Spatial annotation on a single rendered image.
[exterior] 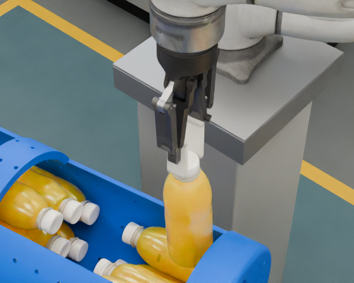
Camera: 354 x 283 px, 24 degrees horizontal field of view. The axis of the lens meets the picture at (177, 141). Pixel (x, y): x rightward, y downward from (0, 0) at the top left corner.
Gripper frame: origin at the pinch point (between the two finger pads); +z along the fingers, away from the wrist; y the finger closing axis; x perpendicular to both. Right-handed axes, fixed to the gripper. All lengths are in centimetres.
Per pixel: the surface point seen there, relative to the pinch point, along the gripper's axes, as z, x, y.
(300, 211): 141, -15, -106
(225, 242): 18.5, 6.6, -0.9
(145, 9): 130, -114, -163
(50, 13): 141, -155, -150
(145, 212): 32.1, -12.8, -8.3
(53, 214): 22.6, -21.3, 5.9
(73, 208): 26.8, -21.6, 0.6
